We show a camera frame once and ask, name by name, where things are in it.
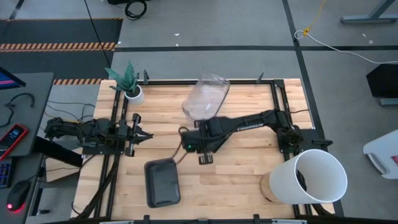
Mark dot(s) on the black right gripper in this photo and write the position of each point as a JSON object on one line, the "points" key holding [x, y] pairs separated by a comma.
{"points": [[206, 140]]}

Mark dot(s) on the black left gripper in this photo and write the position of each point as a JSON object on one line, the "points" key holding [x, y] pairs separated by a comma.
{"points": [[132, 137]]}

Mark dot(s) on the black slotted plastic basket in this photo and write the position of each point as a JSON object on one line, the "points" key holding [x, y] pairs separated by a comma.
{"points": [[161, 183]]}

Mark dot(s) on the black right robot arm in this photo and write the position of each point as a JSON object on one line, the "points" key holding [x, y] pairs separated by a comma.
{"points": [[248, 124]]}

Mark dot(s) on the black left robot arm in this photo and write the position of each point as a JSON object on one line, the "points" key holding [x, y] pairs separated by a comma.
{"points": [[81, 130]]}

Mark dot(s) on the green plant in white pot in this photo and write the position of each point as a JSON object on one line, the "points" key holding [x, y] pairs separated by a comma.
{"points": [[130, 85]]}

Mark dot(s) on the black flat panel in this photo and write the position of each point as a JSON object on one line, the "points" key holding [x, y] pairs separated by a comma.
{"points": [[59, 151]]}

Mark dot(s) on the grey desk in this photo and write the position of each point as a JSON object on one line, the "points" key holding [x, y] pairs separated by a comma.
{"points": [[28, 102]]}

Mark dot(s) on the white bucket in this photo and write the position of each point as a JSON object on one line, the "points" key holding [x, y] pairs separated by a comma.
{"points": [[314, 177]]}

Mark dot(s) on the red phone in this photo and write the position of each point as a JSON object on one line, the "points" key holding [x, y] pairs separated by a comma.
{"points": [[12, 137]]}

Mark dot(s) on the black mat with hazard stripes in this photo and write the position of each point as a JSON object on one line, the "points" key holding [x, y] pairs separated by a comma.
{"points": [[62, 31]]}

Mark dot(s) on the black computer mouse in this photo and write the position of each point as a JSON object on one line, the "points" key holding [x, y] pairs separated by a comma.
{"points": [[18, 194]]}

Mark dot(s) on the black keyboard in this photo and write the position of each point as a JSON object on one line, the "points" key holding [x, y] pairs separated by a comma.
{"points": [[4, 172]]}

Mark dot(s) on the computer monitor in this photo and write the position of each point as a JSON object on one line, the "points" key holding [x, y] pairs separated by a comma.
{"points": [[9, 80]]}

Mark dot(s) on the white plastic object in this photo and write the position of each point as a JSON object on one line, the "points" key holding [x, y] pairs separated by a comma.
{"points": [[384, 152]]}

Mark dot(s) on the black box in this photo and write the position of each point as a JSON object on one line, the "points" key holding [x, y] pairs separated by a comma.
{"points": [[384, 81]]}

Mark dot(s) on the black aluminium table frame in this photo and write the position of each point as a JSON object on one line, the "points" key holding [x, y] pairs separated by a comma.
{"points": [[168, 82]]}

